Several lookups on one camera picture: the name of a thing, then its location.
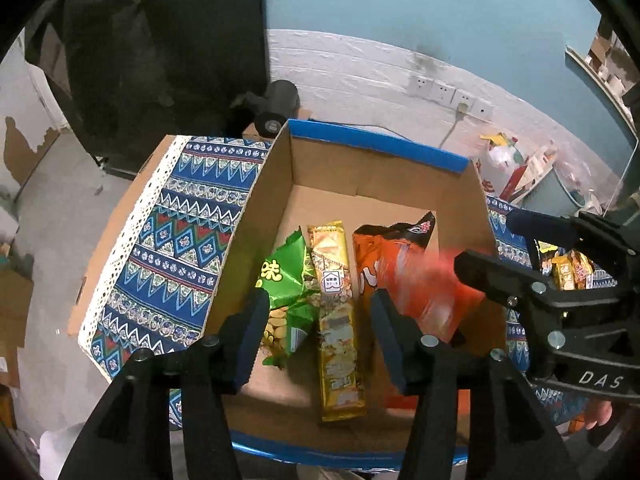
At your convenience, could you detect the orange chip bag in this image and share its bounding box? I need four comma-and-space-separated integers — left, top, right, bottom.
352, 211, 490, 412

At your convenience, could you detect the gold long snack pack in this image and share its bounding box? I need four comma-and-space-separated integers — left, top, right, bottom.
308, 221, 367, 422

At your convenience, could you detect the green snack bag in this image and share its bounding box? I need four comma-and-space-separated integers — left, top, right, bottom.
255, 229, 320, 368

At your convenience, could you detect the red yellow striped snack bag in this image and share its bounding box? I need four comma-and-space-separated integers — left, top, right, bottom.
570, 249, 594, 289

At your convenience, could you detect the right human hand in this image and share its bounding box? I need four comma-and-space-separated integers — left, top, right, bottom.
568, 400, 613, 434

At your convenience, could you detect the light blue waste bin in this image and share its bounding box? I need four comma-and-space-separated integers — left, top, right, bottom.
520, 169, 603, 217

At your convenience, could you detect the white carton leaning on bin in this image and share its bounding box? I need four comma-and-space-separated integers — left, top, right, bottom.
501, 145, 558, 204

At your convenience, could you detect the red white paper bag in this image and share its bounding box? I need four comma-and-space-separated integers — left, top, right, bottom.
474, 132, 527, 202

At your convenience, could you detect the patterned blue tablecloth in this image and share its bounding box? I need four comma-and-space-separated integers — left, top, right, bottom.
77, 134, 618, 430

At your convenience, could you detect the blue cardboard box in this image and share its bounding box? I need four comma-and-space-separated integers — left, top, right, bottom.
202, 118, 507, 470

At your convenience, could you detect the black spotlight on box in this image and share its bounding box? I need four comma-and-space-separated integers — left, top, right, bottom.
231, 79, 300, 139

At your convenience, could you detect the black softbox light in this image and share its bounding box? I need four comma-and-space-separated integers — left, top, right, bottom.
25, 0, 269, 174

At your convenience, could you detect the grey plug and cable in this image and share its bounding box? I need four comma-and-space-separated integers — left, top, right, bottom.
438, 103, 471, 150

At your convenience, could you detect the wall shelf with items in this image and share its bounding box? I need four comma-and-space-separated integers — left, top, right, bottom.
565, 16, 639, 134

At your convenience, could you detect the white wall socket strip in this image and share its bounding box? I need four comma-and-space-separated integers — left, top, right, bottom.
407, 74, 495, 122

